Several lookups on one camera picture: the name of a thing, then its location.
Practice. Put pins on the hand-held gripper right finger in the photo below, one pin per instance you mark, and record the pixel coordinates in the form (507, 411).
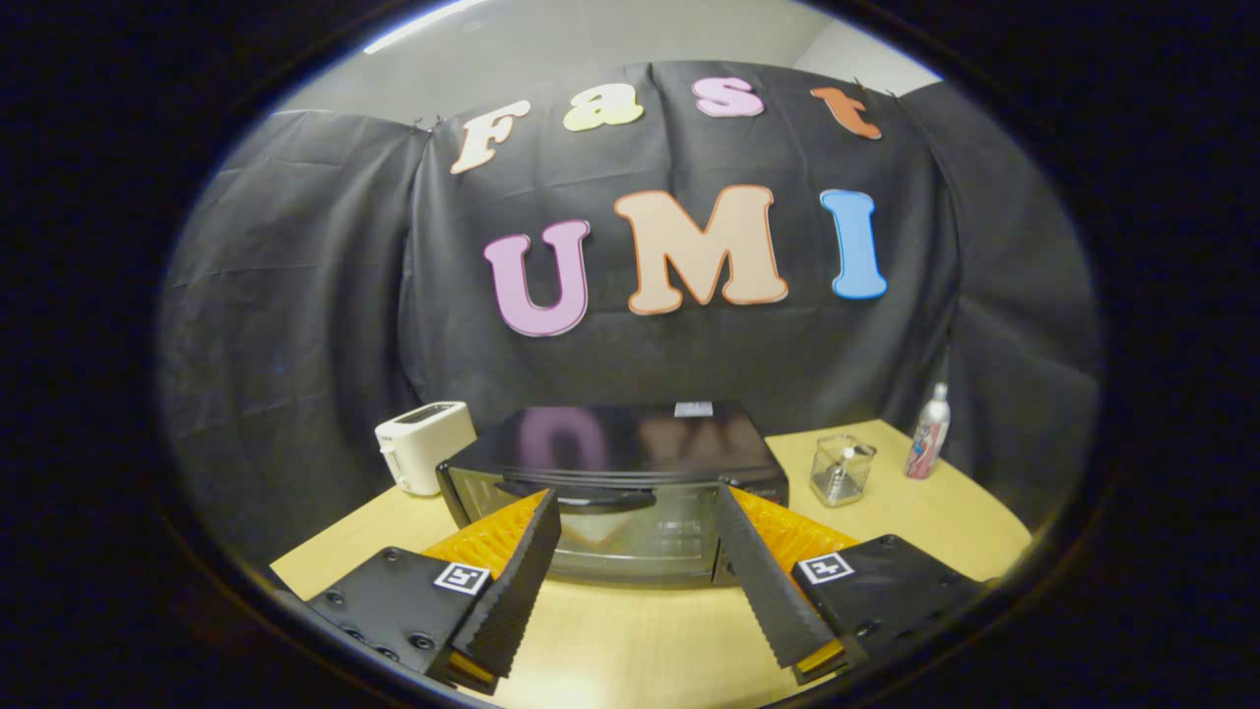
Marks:
(768, 581)

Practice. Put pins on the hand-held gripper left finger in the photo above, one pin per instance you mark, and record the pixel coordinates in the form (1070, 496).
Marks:
(517, 581)

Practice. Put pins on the black toaster oven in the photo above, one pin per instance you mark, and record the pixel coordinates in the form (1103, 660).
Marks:
(630, 443)

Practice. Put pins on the white toaster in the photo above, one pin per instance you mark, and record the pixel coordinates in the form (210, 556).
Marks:
(423, 448)

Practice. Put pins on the clear glass jar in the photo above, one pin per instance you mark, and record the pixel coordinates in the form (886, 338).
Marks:
(842, 473)

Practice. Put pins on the silver and pink bottle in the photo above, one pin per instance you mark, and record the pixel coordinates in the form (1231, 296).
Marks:
(928, 438)

